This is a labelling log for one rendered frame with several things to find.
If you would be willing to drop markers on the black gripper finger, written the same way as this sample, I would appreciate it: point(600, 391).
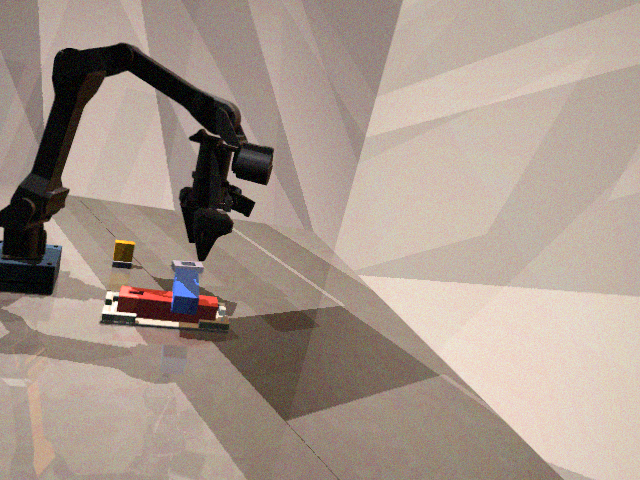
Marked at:
point(204, 241)
point(188, 214)

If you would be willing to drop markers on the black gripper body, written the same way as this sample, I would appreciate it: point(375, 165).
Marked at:
point(206, 195)

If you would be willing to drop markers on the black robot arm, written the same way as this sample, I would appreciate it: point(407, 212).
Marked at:
point(76, 77)

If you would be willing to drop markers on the white rectangular block with square hole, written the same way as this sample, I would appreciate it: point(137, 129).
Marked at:
point(190, 265)

